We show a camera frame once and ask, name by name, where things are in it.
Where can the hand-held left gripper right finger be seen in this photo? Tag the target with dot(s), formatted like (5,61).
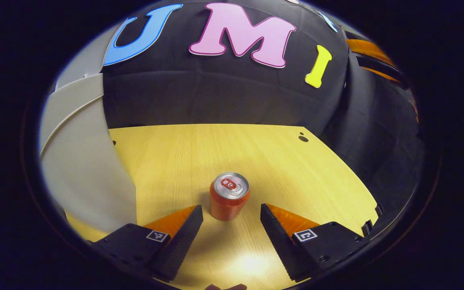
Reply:
(282,241)

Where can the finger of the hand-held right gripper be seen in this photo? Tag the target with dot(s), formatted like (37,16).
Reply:
(381,70)
(367,49)

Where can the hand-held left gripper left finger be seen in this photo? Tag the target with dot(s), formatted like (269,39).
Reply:
(179,241)

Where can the red pop can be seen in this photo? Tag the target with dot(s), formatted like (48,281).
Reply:
(228,205)

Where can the white desktop garbage bin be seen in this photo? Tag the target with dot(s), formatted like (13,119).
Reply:
(83,161)

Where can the wooden desktop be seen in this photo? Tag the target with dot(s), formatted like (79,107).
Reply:
(199,153)

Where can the black backdrop cloth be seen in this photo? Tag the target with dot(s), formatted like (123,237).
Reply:
(216,92)

